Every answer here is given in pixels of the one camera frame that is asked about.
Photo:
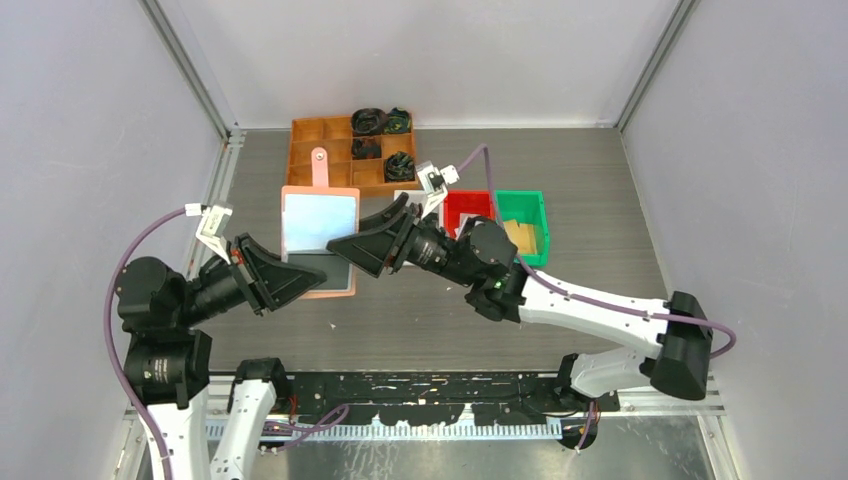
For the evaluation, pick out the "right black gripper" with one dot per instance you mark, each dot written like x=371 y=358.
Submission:
x=382 y=240

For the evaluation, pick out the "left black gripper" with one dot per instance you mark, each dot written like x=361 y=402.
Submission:
x=264 y=275

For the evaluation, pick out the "dark grey credit card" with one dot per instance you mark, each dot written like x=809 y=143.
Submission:
x=337 y=270

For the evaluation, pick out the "tan leather card holder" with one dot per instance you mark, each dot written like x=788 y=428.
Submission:
x=313 y=215

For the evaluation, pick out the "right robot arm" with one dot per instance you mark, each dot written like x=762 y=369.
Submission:
x=665 y=344

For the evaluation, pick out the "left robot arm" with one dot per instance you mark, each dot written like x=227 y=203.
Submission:
x=167 y=364

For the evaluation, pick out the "white cards in red bin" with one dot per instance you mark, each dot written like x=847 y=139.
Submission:
x=464 y=222

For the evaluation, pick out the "gold cards in green bin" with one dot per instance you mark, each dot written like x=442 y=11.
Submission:
x=523 y=236

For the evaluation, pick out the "white bin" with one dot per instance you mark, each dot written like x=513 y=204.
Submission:
x=414 y=199

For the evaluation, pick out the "black rolled belt lower right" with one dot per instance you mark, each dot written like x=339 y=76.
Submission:
x=399 y=167

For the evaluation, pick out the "black rolled belt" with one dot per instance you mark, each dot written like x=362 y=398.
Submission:
x=399 y=121
x=368 y=122
x=399 y=167
x=364 y=148

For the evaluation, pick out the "orange compartment tray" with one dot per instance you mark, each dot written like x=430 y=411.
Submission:
x=334 y=134

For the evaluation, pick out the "black rolled belt middle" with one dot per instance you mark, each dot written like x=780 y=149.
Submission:
x=364 y=148

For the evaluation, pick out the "red bin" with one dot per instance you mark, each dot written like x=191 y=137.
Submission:
x=462 y=204

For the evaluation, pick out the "black rolled belt top right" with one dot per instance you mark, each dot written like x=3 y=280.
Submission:
x=399 y=121

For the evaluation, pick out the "black rolled belt top left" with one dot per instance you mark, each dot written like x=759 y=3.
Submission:
x=368 y=122

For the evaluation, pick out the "green bin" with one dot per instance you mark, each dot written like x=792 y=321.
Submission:
x=527 y=207

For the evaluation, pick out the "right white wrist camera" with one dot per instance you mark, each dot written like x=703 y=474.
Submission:
x=435 y=182

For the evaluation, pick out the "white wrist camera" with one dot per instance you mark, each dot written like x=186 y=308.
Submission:
x=435 y=182
x=212 y=224

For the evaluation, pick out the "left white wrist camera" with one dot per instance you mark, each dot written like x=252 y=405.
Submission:
x=212 y=224

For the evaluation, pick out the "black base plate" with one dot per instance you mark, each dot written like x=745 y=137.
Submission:
x=419 y=398

